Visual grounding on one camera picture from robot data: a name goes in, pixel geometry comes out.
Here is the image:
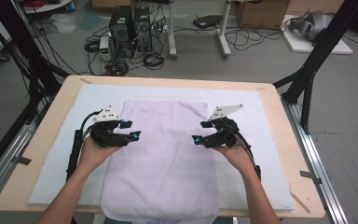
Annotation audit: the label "cardboard box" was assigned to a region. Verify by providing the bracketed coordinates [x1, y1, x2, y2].
[236, 0, 292, 30]

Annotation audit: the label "coiled black cable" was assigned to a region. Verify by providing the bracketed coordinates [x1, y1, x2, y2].
[143, 51, 166, 71]
[83, 38, 102, 53]

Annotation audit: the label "clear plastic bag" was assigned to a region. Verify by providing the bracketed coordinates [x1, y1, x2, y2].
[48, 13, 78, 35]

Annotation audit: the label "loose black floor cables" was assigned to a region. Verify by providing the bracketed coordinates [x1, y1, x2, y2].
[224, 25, 284, 51]

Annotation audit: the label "person's left hand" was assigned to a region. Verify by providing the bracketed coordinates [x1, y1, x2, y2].
[78, 136, 123, 172]

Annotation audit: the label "light purple towel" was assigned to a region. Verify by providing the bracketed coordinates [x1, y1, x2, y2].
[100, 99, 221, 224]

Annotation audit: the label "grey bag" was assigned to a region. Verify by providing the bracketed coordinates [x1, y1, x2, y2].
[288, 9, 336, 42]

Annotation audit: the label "black computer tower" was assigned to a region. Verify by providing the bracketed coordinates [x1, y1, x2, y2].
[133, 7, 154, 52]
[109, 5, 135, 59]

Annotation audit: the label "person's right hand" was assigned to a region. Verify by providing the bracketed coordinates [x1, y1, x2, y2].
[213, 143, 256, 177]

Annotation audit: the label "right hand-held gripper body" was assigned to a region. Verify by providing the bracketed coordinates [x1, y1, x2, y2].
[202, 104, 244, 149]

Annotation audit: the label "black frame stand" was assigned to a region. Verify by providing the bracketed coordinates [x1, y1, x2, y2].
[272, 0, 358, 135]
[0, 0, 71, 125]

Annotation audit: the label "white floor board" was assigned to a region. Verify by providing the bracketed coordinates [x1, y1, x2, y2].
[281, 14, 354, 56]

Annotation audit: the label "aluminium rail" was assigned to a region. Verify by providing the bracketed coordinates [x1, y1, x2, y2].
[280, 92, 351, 224]
[0, 102, 49, 213]

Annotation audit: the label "round white table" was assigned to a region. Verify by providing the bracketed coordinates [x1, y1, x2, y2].
[22, 0, 73, 15]

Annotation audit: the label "grey metal bracket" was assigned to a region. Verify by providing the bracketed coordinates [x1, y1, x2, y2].
[299, 170, 323, 185]
[11, 156, 33, 166]

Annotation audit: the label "white table leg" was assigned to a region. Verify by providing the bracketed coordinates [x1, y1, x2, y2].
[216, 0, 233, 60]
[167, 0, 178, 61]

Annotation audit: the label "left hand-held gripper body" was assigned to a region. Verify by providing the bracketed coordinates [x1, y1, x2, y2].
[89, 105, 131, 147]

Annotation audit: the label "small white power supply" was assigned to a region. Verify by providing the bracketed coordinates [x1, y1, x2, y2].
[99, 35, 112, 62]

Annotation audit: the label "white grid mat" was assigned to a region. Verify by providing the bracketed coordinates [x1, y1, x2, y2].
[27, 83, 296, 213]

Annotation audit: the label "flat black device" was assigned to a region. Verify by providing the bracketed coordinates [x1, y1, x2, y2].
[192, 14, 224, 30]

